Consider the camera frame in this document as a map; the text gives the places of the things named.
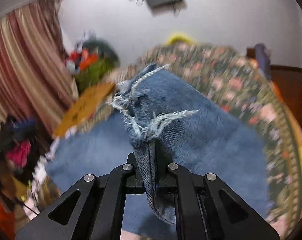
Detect blue denim jeans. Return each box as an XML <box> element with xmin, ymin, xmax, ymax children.
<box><xmin>45</xmin><ymin>64</ymin><xmax>269</xmax><ymax>239</ymax></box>

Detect green patterned storage box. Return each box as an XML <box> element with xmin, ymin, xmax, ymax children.
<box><xmin>74</xmin><ymin>58</ymin><xmax>114</xmax><ymax>94</ymax></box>

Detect floral green bed blanket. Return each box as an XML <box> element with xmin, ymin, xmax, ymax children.
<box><xmin>25</xmin><ymin>42</ymin><xmax>302</xmax><ymax>238</ymax></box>

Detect striped pink beige curtain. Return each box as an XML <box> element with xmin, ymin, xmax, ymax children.
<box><xmin>0</xmin><ymin>0</ymin><xmax>78</xmax><ymax>134</ymax></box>

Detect orange box on pile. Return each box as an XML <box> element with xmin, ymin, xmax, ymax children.
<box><xmin>78</xmin><ymin>49</ymin><xmax>99</xmax><ymax>70</ymax></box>

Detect grey plush toy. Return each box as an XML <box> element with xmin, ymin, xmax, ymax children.
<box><xmin>82</xmin><ymin>37</ymin><xmax>120</xmax><ymax>66</ymax></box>

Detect purple grey backpack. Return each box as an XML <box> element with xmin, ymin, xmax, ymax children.
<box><xmin>254</xmin><ymin>43</ymin><xmax>272</xmax><ymax>81</ymax></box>

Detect yellow curved pillow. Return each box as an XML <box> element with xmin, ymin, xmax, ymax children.
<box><xmin>165</xmin><ymin>32</ymin><xmax>197</xmax><ymax>45</ymax></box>

